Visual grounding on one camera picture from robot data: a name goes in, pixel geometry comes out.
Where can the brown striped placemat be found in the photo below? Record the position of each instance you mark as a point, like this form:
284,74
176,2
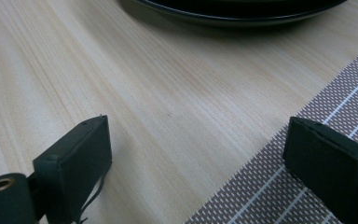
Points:
261,193

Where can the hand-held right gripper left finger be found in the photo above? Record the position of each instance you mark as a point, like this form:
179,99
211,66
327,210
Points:
71,168

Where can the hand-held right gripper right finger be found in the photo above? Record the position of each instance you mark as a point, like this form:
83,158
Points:
329,161

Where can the black plate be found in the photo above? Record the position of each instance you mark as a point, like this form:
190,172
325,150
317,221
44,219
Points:
230,21

